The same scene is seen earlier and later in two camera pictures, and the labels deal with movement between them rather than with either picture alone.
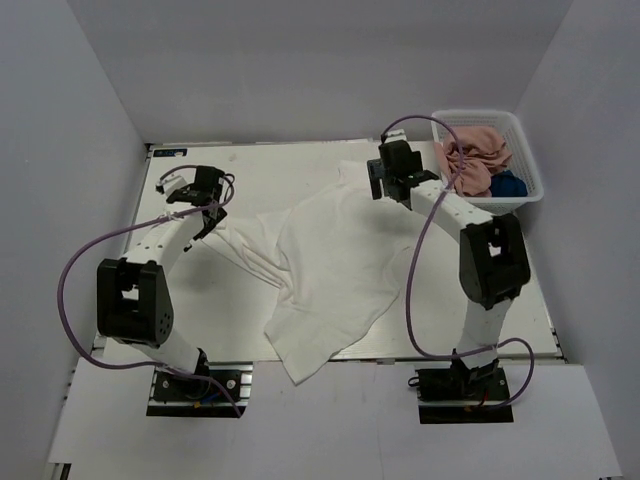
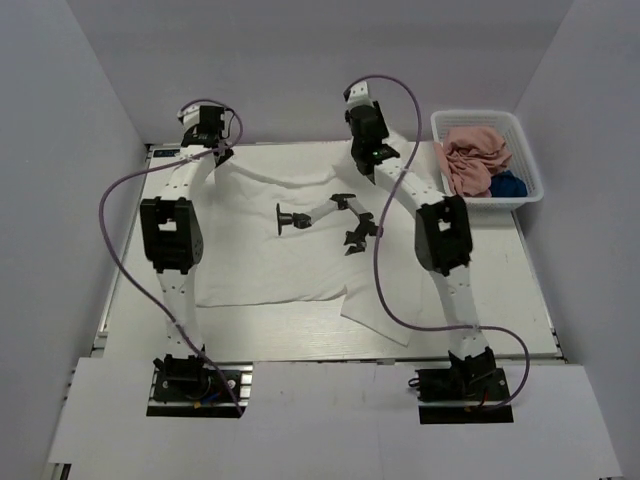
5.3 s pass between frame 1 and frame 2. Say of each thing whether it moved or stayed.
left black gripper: moved
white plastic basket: stayed
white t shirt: moved
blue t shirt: stayed
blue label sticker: stayed
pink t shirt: stayed
